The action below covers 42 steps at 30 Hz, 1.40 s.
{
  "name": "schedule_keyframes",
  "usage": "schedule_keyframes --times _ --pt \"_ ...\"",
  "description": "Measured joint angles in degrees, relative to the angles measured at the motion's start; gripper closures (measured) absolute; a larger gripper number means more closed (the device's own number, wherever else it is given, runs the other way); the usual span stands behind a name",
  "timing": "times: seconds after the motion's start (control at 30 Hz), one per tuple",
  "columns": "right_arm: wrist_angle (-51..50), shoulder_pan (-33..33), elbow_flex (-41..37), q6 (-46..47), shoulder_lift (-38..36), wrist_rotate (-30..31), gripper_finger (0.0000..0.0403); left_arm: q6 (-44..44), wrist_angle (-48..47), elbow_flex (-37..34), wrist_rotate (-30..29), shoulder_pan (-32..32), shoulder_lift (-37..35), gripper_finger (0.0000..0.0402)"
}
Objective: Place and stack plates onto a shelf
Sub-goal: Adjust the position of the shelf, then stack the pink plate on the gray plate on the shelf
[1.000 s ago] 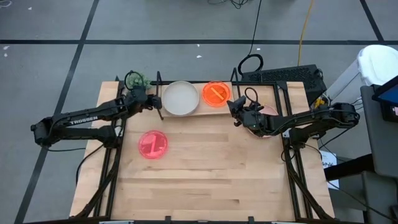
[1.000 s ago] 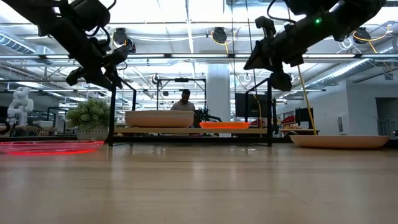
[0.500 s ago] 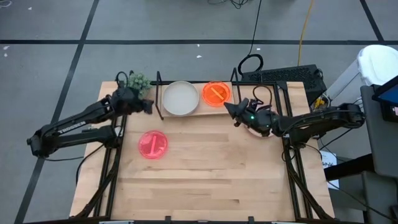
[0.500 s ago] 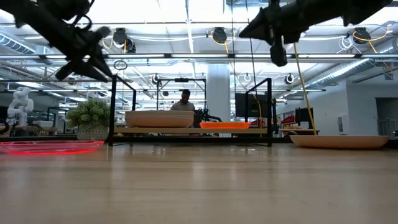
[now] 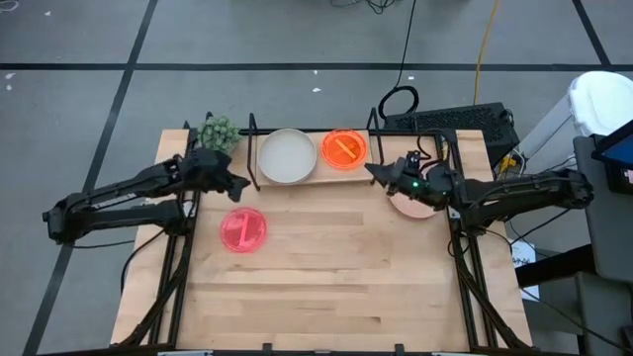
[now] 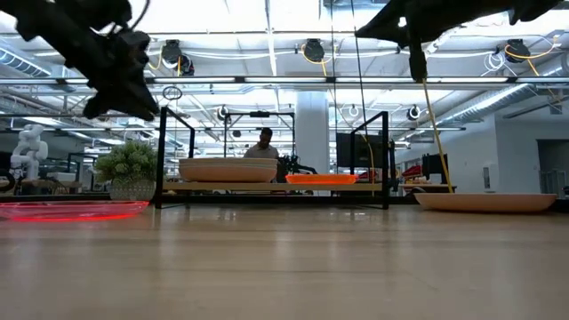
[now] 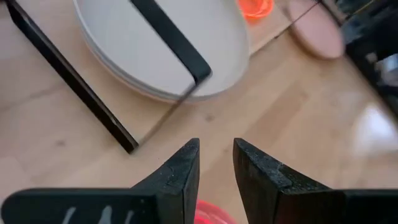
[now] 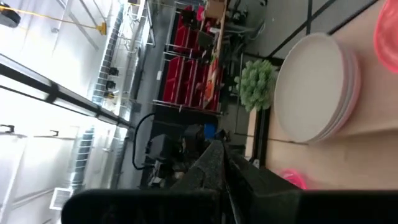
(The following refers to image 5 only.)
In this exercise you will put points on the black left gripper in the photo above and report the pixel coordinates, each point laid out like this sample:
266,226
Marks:
207,170

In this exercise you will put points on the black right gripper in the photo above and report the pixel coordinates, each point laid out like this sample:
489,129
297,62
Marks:
430,185

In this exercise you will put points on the pale pink opaque plate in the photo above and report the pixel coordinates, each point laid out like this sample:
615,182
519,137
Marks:
413,210

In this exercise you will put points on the beige plate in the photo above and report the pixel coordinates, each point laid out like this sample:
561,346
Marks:
287,155

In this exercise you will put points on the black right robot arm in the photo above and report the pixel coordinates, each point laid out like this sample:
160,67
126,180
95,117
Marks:
524,190

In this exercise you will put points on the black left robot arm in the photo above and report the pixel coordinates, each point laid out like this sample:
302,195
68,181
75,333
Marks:
123,185

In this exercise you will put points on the wooden shelf with black legs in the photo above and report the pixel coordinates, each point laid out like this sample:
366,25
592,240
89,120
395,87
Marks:
341,175

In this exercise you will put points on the green potted plant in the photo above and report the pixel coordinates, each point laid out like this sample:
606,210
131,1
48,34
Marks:
218,132

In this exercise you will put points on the black computer tower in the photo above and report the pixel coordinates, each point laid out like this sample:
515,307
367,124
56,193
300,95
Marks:
455,121

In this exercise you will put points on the yellow connector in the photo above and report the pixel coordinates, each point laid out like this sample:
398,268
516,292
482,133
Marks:
508,164

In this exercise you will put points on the white paper sheet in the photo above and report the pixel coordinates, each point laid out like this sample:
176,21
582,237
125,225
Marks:
524,262

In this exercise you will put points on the white trash bin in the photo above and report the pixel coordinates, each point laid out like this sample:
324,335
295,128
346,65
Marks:
601,101

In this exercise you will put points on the grey equipment cart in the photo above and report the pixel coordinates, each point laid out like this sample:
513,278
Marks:
608,237

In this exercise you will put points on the black monitor with blue screen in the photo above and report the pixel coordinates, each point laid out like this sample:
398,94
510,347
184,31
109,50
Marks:
618,153

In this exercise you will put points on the black aluminium table frame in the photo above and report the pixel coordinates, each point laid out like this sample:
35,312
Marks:
447,136

